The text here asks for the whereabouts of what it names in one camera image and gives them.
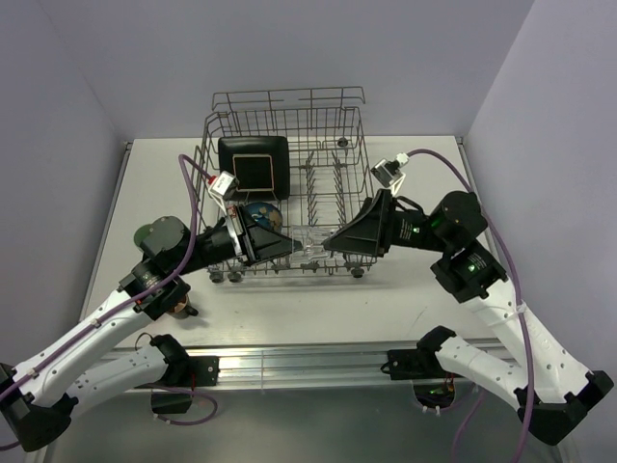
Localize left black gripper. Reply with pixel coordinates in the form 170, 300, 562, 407
173, 204, 301, 276

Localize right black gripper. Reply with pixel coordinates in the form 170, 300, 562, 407
321, 186, 453, 256

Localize blue floral ceramic bowl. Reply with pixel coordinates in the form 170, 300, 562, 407
244, 202, 283, 232

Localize clear drinking glass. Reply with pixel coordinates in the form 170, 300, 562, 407
289, 226, 333, 264

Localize black floral square plate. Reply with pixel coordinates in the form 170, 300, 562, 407
218, 136, 291, 203

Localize grey wire dish rack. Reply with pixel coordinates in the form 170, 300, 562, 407
194, 86, 376, 284

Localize dark brown mug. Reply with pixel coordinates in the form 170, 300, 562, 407
168, 298, 199, 319

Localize pale green cup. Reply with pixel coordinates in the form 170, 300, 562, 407
133, 224, 151, 249

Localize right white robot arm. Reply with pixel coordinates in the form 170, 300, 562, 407
323, 189, 614, 446

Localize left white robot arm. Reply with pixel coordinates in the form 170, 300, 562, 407
1, 206, 303, 452

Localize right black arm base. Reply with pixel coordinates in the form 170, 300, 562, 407
380, 348, 456, 409

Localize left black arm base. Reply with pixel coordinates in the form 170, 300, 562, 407
135, 333, 220, 420

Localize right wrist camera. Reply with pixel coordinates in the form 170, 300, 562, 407
371, 152, 409, 196

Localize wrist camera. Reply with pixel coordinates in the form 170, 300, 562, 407
371, 152, 409, 196
207, 171, 239, 211

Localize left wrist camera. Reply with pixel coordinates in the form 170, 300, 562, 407
207, 171, 239, 211

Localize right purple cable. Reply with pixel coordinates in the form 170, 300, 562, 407
407, 148, 536, 463

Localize purple cable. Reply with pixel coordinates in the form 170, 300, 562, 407
0, 153, 218, 449
407, 148, 536, 463

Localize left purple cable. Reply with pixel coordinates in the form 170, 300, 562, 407
0, 153, 218, 449

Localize aluminium mounting rail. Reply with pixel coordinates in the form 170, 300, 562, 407
103, 340, 512, 395

